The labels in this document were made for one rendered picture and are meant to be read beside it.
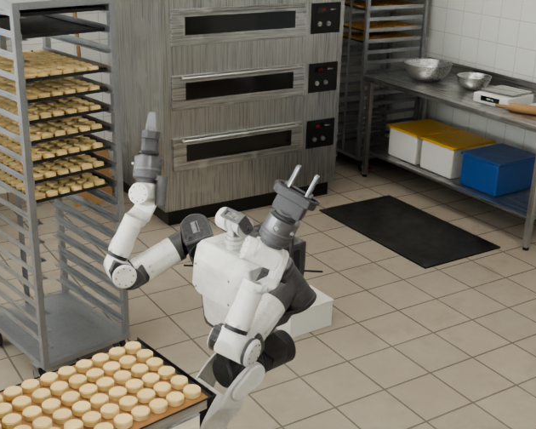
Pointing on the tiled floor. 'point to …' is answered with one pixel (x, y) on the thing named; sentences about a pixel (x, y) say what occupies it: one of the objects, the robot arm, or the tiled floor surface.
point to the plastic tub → (310, 317)
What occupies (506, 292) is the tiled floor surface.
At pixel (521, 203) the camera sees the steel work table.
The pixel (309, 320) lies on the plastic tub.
